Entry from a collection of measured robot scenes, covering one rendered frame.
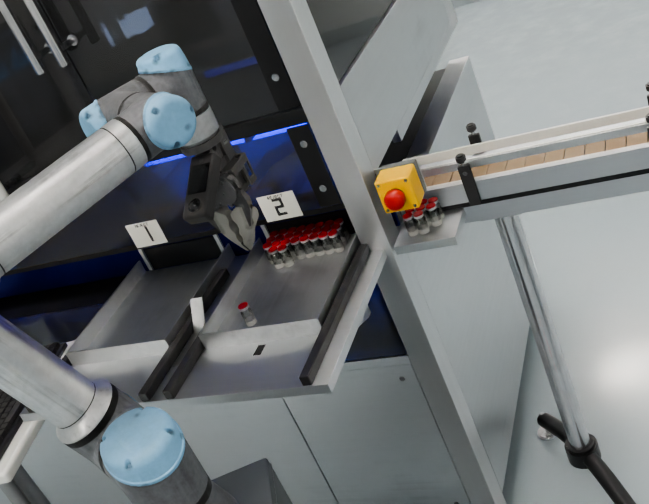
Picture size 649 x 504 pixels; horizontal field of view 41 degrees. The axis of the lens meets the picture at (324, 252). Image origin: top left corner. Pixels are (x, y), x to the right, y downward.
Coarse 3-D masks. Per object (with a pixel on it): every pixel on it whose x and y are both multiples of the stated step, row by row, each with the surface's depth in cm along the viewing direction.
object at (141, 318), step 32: (224, 256) 193; (128, 288) 201; (160, 288) 197; (192, 288) 191; (96, 320) 190; (128, 320) 190; (160, 320) 184; (96, 352) 177; (128, 352) 174; (160, 352) 172
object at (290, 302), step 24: (264, 264) 187; (312, 264) 179; (336, 264) 175; (240, 288) 181; (264, 288) 178; (288, 288) 174; (312, 288) 171; (336, 288) 163; (216, 312) 172; (264, 312) 170; (288, 312) 167; (312, 312) 163; (216, 336) 164; (240, 336) 162; (264, 336) 161; (288, 336) 159
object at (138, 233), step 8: (136, 224) 189; (144, 224) 189; (152, 224) 188; (128, 232) 191; (136, 232) 191; (144, 232) 190; (152, 232) 189; (160, 232) 189; (136, 240) 192; (144, 240) 191; (160, 240) 190
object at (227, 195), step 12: (204, 144) 137; (216, 144) 142; (228, 144) 144; (228, 156) 144; (240, 156) 144; (228, 168) 141; (240, 168) 143; (228, 180) 140; (240, 180) 145; (252, 180) 146; (228, 192) 141; (216, 204) 143; (228, 204) 142
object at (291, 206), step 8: (288, 192) 172; (264, 200) 175; (288, 200) 174; (296, 200) 173; (264, 208) 177; (272, 208) 176; (280, 208) 175; (288, 208) 175; (296, 208) 174; (272, 216) 177; (280, 216) 177; (288, 216) 176; (296, 216) 175
